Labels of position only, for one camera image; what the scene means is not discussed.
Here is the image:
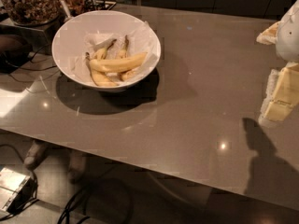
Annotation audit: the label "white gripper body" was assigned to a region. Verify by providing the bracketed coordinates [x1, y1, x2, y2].
[276, 0, 299, 62]

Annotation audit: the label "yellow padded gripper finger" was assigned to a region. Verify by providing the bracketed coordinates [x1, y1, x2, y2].
[256, 21, 279, 45]
[258, 63, 299, 127]

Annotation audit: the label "white ceramic bowl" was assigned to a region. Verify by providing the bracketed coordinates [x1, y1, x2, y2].
[51, 9, 163, 93]

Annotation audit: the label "snack tray with utensils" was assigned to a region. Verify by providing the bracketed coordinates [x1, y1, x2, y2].
[59, 0, 116, 21]

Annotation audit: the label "glass jar of nuts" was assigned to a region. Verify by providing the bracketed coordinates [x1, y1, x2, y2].
[1, 0, 59, 26]

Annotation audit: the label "dark object at left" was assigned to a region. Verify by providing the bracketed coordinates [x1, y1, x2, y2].
[0, 35, 33, 73]

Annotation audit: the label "silver box on floor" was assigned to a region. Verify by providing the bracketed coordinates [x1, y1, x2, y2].
[0, 167, 32, 214]

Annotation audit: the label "black floor cables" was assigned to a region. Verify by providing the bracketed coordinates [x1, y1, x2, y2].
[55, 175, 135, 224]

